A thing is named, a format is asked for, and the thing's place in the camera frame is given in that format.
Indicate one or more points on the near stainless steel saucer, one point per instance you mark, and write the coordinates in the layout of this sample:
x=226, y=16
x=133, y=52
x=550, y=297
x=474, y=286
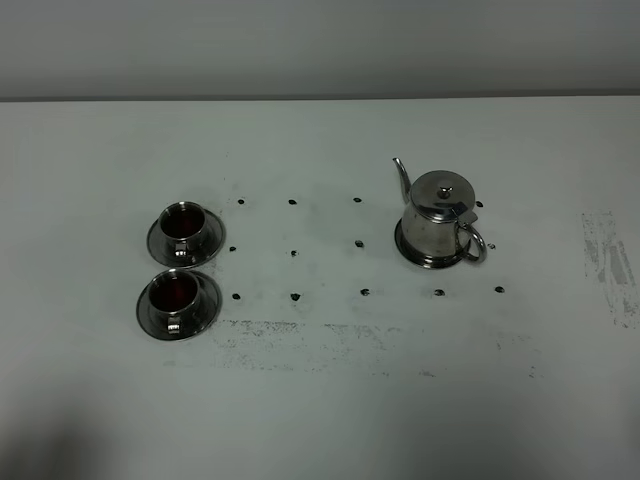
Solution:
x=206, y=315

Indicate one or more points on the near stainless steel teacup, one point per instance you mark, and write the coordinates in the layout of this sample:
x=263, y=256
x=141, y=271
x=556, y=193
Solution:
x=174, y=297

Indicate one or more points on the stainless steel teapot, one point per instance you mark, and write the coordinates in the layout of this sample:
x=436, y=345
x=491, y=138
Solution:
x=437, y=205

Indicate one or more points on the stainless steel saucer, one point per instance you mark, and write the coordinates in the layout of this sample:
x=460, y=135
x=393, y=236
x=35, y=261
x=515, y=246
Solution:
x=214, y=240
x=206, y=315

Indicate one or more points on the steel teapot saucer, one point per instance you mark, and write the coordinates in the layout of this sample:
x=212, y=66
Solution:
x=475, y=251

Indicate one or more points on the stainless steel teacup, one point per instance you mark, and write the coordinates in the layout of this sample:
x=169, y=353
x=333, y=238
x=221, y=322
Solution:
x=183, y=227
x=174, y=297

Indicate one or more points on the far stainless steel saucer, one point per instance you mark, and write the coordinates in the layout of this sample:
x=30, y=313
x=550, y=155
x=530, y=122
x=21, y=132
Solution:
x=214, y=240

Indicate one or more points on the far stainless steel teacup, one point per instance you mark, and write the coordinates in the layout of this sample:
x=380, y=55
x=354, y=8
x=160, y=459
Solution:
x=183, y=227

